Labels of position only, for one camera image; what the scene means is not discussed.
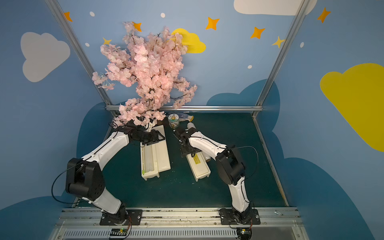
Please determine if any plastic wrap roll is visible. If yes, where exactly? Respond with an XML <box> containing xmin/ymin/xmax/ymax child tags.
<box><xmin>142</xmin><ymin>146</ymin><xmax>155</xmax><ymax>174</ymax></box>
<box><xmin>187</xmin><ymin>122</ymin><xmax>212</xmax><ymax>163</ymax></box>

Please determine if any dispenser lid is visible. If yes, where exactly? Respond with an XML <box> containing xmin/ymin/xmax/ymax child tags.
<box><xmin>150</xmin><ymin>125</ymin><xmax>171</xmax><ymax>173</ymax></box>

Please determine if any white wrap dispenser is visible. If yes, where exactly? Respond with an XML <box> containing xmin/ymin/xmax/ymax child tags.
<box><xmin>186</xmin><ymin>152</ymin><xmax>211</xmax><ymax>182</ymax></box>

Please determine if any dispenser base tray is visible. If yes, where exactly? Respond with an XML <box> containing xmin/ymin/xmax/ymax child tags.
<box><xmin>140</xmin><ymin>143</ymin><xmax>160</xmax><ymax>181</ymax></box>

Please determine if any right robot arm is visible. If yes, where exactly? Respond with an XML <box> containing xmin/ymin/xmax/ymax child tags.
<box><xmin>174</xmin><ymin>125</ymin><xmax>254</xmax><ymax>224</ymax></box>

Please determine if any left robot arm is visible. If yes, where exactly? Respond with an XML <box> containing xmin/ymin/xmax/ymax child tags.
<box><xmin>64</xmin><ymin>125</ymin><xmax>171</xmax><ymax>226</ymax></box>

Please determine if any small plastic bottle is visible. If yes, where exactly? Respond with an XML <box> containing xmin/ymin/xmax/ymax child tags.
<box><xmin>178</xmin><ymin>113</ymin><xmax>194</xmax><ymax>122</ymax></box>

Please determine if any green printed cup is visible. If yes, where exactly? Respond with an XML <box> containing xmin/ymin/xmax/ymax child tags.
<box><xmin>168</xmin><ymin>113</ymin><xmax>180</xmax><ymax>129</ymax></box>

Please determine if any pink cherry blossom tree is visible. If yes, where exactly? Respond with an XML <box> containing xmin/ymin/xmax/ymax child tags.
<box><xmin>92</xmin><ymin>22</ymin><xmax>198</xmax><ymax>128</ymax></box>

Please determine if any left small circuit board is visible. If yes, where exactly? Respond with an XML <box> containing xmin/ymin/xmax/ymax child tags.
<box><xmin>108</xmin><ymin>228</ymin><xmax>128</xmax><ymax>240</ymax></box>

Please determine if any small circuit board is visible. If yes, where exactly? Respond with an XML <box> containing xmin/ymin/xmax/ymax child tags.
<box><xmin>108</xmin><ymin>228</ymin><xmax>128</xmax><ymax>240</ymax></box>
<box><xmin>236</xmin><ymin>228</ymin><xmax>253</xmax><ymax>240</ymax></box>

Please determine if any right small circuit board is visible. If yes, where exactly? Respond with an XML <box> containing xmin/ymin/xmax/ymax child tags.
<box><xmin>236</xmin><ymin>228</ymin><xmax>253</xmax><ymax>240</ymax></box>

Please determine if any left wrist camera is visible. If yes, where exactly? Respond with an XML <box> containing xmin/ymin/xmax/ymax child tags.
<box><xmin>145</xmin><ymin>120</ymin><xmax>157</xmax><ymax>132</ymax></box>

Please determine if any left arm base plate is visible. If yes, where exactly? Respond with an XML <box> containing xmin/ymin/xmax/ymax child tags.
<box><xmin>100</xmin><ymin>209</ymin><xmax>143</xmax><ymax>226</ymax></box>

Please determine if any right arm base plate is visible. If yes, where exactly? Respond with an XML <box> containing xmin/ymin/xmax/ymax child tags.
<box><xmin>218</xmin><ymin>208</ymin><xmax>261</xmax><ymax>225</ymax></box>

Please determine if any aluminium rail base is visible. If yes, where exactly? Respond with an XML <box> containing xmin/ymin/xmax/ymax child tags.
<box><xmin>49</xmin><ymin>207</ymin><xmax>309</xmax><ymax>240</ymax></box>

